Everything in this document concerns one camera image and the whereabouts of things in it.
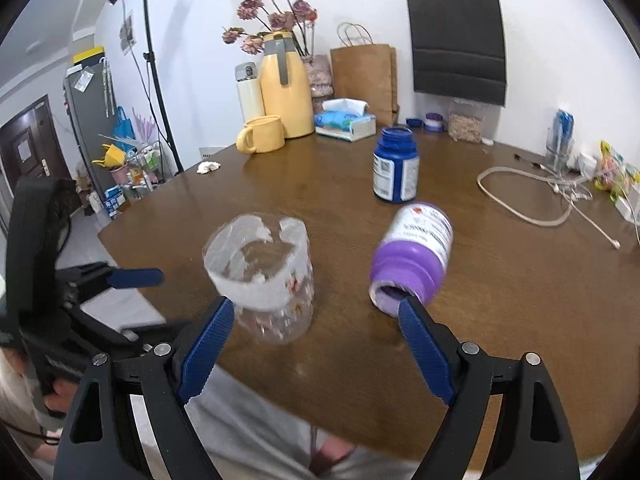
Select clear container of grains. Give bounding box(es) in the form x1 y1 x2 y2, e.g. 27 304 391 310
446 100 485 143

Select white thermos bottle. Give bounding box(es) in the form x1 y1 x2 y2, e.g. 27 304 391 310
235 62 266 123

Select grey refrigerator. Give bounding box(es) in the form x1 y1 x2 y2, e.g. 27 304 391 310
62 57 126 211

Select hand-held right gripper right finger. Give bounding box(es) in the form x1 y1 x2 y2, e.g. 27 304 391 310
398 296 582 480

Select blue pill bottle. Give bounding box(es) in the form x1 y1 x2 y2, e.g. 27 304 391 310
372 126 421 205

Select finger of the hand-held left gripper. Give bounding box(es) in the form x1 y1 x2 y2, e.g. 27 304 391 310
66 306 190 359
56 261 165 307

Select white earphones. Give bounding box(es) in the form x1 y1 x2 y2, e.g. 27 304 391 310
547 175 593 202

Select yellow mug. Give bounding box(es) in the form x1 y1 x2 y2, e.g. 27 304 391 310
236 115 286 155

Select white cable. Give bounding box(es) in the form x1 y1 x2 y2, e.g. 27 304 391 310
476 166 622 250

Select black paper bag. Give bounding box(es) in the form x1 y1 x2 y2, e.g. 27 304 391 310
405 0 507 107

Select person's left hand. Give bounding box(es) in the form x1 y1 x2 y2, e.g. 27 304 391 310
43 378 78 418

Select purple pill bottle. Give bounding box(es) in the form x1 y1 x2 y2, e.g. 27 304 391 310
369 202 454 317

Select person's light trousers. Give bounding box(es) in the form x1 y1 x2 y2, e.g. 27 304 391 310
125 364 423 480

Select brown paper bag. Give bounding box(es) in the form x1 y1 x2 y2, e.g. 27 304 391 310
330 22 399 127

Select dried pink flower bouquet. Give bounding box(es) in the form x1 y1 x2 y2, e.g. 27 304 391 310
222 0 319 57

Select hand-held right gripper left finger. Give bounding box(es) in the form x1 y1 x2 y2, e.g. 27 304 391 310
52 296 236 480

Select wall photos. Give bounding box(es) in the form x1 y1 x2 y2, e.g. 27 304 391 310
120 10 137 53

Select cluttered storage rack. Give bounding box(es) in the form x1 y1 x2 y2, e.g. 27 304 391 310
100 145 168 213

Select pink textured vase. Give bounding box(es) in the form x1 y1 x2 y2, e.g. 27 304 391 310
302 54 335 113

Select clear printed plastic cup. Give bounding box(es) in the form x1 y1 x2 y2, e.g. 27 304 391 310
202 212 316 345

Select yellow box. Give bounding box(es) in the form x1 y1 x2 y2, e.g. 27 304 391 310
72 46 106 66

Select yellow thermos jug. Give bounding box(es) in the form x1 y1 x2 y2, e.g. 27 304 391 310
259 31 316 139

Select blue tissue box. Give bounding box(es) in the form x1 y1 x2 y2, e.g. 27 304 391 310
315 98 377 142

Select blue bag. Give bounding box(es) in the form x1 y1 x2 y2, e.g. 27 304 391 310
114 106 138 153

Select colourful snack bag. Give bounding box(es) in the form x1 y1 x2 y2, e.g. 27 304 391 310
595 141 640 196

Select yellow watering can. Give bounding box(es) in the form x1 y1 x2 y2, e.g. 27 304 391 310
92 144 128 168

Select black light stand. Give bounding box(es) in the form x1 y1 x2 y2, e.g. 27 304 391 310
95 0 185 176

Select clear holder with blue pens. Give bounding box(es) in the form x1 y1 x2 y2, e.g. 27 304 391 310
545 109 575 173

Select brown door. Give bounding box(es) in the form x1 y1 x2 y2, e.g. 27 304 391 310
0 94 68 196

